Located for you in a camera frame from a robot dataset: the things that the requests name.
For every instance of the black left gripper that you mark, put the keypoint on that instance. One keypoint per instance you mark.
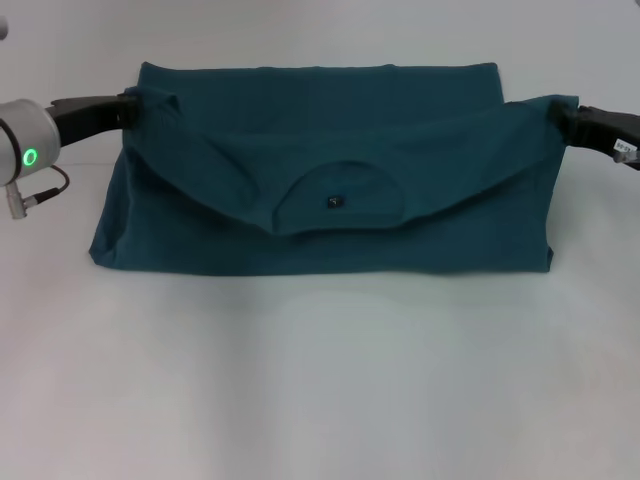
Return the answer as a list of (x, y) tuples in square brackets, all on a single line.
[(85, 117)]

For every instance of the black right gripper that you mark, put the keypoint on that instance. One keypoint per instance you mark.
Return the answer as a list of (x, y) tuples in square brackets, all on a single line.
[(607, 132)]

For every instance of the teal blue FREE t-shirt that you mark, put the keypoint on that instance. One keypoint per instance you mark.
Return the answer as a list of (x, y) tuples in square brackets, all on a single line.
[(320, 125)]

